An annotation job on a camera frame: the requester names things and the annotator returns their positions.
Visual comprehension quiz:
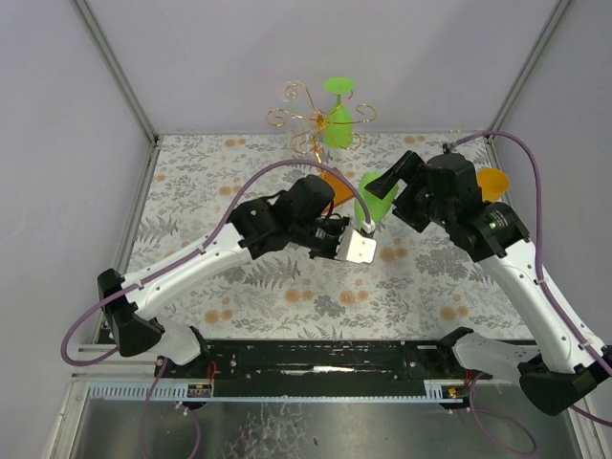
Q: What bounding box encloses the orange wine glass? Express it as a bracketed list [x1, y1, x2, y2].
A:
[476, 168, 511, 202]

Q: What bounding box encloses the orange wooden rack base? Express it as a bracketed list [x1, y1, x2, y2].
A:
[320, 167, 355, 212]

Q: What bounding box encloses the left grey cable duct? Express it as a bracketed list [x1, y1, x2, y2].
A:
[88, 381, 211, 403]

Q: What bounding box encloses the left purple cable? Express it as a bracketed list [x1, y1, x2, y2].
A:
[60, 159, 375, 459]

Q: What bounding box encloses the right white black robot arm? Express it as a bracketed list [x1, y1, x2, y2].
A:
[365, 151, 611, 416]

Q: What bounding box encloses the floral table mat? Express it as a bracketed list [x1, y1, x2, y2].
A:
[129, 134, 530, 339]

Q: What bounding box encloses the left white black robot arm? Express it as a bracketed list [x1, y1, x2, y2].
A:
[98, 175, 357, 365]

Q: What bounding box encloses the purple cable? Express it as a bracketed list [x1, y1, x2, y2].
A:
[60, 159, 375, 459]
[448, 131, 612, 454]

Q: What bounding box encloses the right grey cable duct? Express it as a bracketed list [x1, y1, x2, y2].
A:
[424, 380, 469, 403]

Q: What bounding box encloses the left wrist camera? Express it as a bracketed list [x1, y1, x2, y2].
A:
[335, 228, 377, 264]

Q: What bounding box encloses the gold wire glass rack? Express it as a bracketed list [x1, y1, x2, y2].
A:
[266, 83, 378, 163]

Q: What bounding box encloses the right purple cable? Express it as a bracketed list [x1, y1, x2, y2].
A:
[448, 131, 612, 454]

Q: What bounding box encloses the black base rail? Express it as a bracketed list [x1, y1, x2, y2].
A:
[156, 339, 474, 401]

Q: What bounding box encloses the green wine glass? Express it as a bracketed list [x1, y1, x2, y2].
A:
[358, 172, 399, 224]
[323, 76, 354, 149]

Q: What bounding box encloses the grey cable duct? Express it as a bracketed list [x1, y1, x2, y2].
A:
[424, 380, 469, 403]
[88, 381, 211, 403]

